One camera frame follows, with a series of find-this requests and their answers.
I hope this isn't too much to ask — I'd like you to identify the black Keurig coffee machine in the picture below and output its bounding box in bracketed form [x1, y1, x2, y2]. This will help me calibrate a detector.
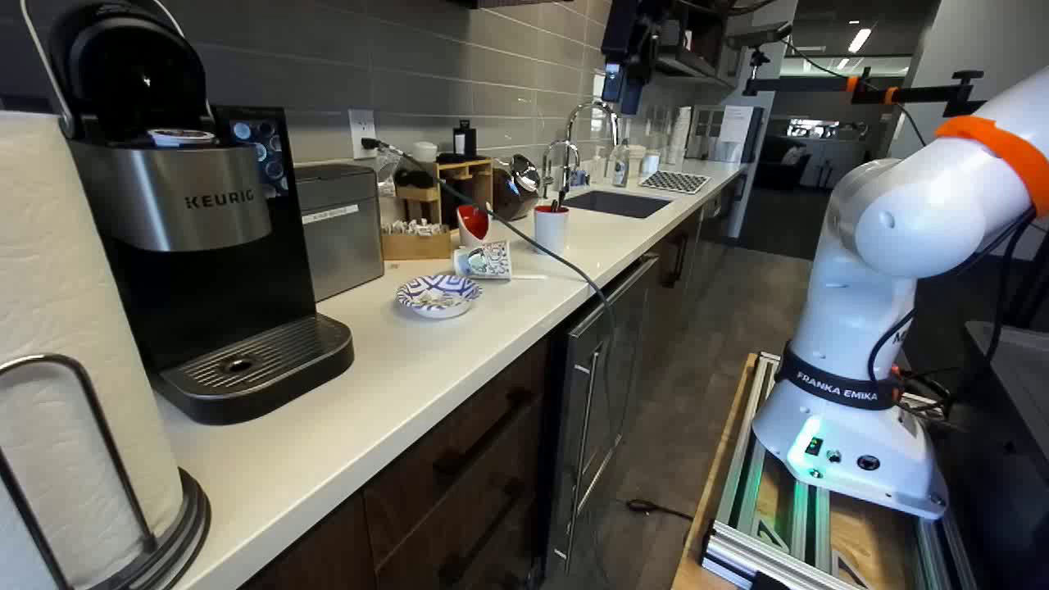
[45, 0, 358, 426]

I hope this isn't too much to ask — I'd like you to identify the white paper towel roll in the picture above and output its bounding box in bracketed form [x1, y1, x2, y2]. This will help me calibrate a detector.
[0, 107, 190, 590]

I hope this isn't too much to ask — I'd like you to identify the blue patterned paper plate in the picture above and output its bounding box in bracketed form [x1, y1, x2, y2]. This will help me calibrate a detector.
[389, 269, 484, 322]

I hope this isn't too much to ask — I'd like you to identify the small wooden tray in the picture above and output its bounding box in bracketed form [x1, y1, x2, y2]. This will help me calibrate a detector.
[378, 215, 459, 262]

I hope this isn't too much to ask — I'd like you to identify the grey drying mat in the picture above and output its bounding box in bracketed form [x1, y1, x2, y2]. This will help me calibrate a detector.
[636, 166, 712, 198]

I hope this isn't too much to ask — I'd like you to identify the wooden countertop organizer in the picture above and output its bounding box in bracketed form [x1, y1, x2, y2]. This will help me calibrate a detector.
[393, 156, 499, 228]

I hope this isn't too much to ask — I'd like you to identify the black camera stand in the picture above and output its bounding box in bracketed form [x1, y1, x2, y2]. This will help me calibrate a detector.
[742, 61, 987, 117]

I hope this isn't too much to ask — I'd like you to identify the black paper towel holder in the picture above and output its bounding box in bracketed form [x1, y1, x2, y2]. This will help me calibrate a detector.
[0, 350, 212, 590]

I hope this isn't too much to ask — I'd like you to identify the appliance with metal lid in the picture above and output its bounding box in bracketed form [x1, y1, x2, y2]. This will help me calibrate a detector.
[493, 151, 543, 224]

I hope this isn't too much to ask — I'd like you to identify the black canister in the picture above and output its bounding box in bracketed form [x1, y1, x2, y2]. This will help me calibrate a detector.
[449, 114, 480, 165]

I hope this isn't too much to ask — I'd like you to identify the red and white mug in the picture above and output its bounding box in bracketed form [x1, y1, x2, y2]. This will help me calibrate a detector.
[531, 200, 573, 255]
[453, 200, 495, 250]

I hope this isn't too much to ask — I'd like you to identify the dark wood cabinet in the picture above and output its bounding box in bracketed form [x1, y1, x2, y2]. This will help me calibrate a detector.
[243, 339, 559, 590]

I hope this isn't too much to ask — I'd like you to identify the blue patterned paper cup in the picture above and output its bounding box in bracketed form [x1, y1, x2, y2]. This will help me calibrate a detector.
[453, 238, 515, 285]

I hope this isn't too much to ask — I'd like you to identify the dark power cable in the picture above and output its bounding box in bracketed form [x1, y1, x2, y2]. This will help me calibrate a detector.
[358, 133, 610, 304]

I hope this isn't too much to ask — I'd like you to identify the black floor cable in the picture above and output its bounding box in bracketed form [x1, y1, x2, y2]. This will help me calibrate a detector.
[624, 496, 699, 525]

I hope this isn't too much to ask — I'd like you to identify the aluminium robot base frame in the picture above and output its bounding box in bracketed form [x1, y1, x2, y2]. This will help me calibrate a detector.
[670, 346, 980, 590]

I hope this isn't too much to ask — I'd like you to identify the stainless steel dishwasher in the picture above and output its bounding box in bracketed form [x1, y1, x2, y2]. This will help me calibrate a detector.
[543, 255, 665, 590]

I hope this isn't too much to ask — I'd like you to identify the white wall outlet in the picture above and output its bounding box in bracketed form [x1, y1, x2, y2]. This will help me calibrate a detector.
[345, 107, 381, 161]

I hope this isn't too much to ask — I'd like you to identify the dark kitchen sink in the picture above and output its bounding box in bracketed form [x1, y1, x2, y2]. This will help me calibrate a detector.
[564, 186, 676, 224]

